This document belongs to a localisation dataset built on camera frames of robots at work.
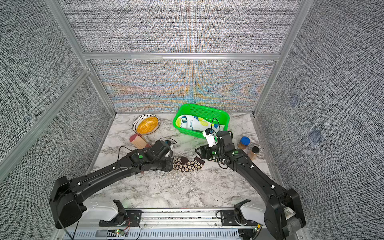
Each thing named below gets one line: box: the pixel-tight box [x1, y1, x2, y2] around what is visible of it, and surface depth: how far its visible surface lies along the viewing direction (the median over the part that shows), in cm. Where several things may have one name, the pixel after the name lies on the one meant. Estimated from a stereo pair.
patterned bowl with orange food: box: [132, 114, 161, 136], surface depth 108 cm
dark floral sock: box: [172, 156, 227, 173], surface depth 90 cm
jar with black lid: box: [251, 146, 260, 155], surface depth 90 cm
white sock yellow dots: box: [175, 114, 225, 132], surface depth 108 cm
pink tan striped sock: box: [129, 133, 152, 150], surface depth 102 cm
